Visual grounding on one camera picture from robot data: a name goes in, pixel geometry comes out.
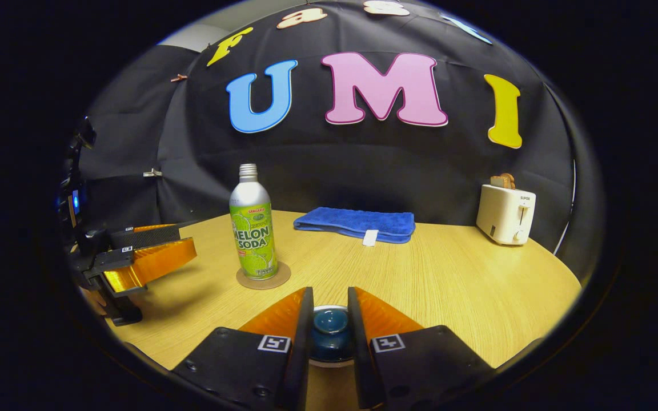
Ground white toaster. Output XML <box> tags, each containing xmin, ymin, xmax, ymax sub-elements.
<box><xmin>476</xmin><ymin>184</ymin><xmax>536</xmax><ymax>246</ymax></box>

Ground black backdrop stand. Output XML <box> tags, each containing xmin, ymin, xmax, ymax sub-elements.
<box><xmin>65</xmin><ymin>117</ymin><xmax>98</xmax><ymax>174</ymax></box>

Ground black backdrop cloth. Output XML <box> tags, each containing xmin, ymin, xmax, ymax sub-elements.
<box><xmin>78</xmin><ymin>0</ymin><xmax>592</xmax><ymax>269</ymax></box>

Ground round brown coaster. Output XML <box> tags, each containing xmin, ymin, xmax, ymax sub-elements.
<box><xmin>236</xmin><ymin>261</ymin><xmax>292</xmax><ymax>290</ymax></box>

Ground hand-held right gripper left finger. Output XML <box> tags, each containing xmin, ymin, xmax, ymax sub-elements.
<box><xmin>172</xmin><ymin>287</ymin><xmax>314</xmax><ymax>411</ymax></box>

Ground silver green label water bottle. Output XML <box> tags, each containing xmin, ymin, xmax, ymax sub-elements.
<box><xmin>229</xmin><ymin>164</ymin><xmax>279</xmax><ymax>281</ymax></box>

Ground white cable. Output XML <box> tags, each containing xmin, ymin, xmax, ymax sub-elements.
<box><xmin>552</xmin><ymin>160</ymin><xmax>577</xmax><ymax>255</ymax></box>

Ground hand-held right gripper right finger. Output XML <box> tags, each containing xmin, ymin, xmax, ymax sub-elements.
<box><xmin>347</xmin><ymin>287</ymin><xmax>495</xmax><ymax>411</ymax></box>

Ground teal teacup lid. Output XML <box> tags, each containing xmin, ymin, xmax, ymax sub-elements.
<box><xmin>309</xmin><ymin>308</ymin><xmax>356</xmax><ymax>361</ymax></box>

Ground folded blue towel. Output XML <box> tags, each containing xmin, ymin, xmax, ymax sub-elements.
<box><xmin>294</xmin><ymin>207</ymin><xmax>416</xmax><ymax>246</ymax></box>

